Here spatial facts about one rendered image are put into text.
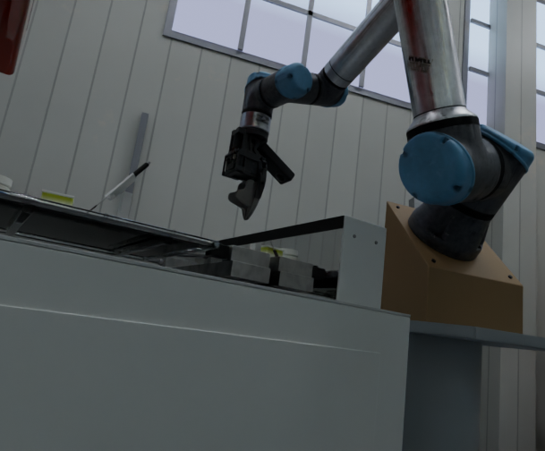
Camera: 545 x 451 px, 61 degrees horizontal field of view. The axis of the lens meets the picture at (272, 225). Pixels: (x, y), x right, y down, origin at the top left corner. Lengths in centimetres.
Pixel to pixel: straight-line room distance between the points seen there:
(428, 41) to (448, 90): 9
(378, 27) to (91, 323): 84
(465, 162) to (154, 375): 53
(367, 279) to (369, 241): 6
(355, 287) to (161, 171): 230
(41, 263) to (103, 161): 247
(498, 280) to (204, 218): 216
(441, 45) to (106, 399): 70
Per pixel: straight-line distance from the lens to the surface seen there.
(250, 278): 82
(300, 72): 109
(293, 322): 58
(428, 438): 91
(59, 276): 48
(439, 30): 85
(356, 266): 73
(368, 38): 110
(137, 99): 308
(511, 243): 372
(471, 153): 79
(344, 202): 322
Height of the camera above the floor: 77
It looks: 13 degrees up
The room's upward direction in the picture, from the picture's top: 8 degrees clockwise
